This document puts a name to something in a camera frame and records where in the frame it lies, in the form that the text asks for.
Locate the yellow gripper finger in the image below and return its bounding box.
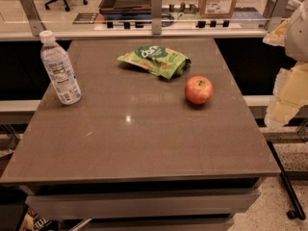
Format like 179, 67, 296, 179
263, 18, 290, 47
264, 62, 308, 127

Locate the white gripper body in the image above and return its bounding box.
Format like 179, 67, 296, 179
285, 0, 308, 62

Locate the green rice chip bag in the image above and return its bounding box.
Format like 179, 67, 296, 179
117, 45, 191, 80

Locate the cardboard box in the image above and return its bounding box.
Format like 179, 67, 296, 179
198, 0, 237, 18

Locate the red apple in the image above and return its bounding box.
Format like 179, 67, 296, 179
185, 76, 214, 105

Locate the black floor bar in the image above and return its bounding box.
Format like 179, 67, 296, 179
268, 141, 306, 220

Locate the grey tray bin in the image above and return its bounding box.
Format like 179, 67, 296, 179
98, 0, 155, 14

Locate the clear plastic water bottle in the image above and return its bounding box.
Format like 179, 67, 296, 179
39, 31, 82, 105

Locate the magazine under table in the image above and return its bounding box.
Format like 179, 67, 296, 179
16, 207, 59, 231

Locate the right metal bracket post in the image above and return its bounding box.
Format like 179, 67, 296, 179
263, 0, 289, 32

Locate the metal bracket post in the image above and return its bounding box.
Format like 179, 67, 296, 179
263, 0, 289, 32
19, 0, 46, 37
151, 0, 162, 35

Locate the middle metal bracket post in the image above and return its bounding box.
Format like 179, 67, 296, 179
151, 0, 162, 35

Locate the left metal bracket post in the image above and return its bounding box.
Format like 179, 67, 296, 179
19, 0, 46, 37

